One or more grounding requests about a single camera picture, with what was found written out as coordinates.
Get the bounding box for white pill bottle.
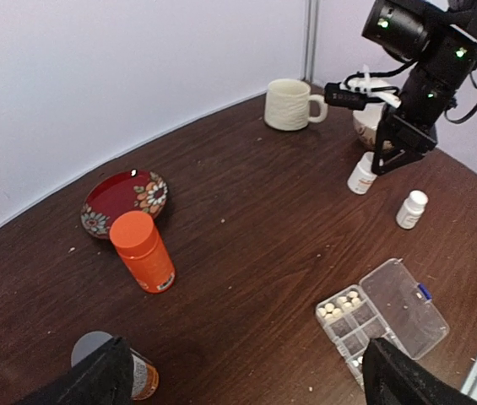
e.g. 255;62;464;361
347;152;377;195
396;190;428;230

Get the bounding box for cream ribbed mug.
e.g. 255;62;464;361
263;78;328;132

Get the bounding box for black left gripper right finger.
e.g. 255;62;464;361
362;337;477;405

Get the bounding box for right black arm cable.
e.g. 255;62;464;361
444;69;477;126

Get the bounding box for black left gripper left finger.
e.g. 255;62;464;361
17;335;133;404

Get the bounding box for orange pill bottle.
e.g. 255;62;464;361
110;211;176;294

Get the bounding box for round white pills in organizer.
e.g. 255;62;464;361
350;355;363;371

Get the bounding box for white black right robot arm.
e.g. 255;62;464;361
362;1;477;176

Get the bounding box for red floral plate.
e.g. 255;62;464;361
80;169;169;240

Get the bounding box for small white bowl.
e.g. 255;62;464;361
352;104;384;151

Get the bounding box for right aluminium frame post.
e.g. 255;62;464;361
302;0;320;83

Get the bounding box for grey lid pill bottle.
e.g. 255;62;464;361
70;331;160;401

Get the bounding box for clear plastic pill organizer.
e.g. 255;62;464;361
316;258;450;387

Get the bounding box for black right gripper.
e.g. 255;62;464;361
371;67;456;176

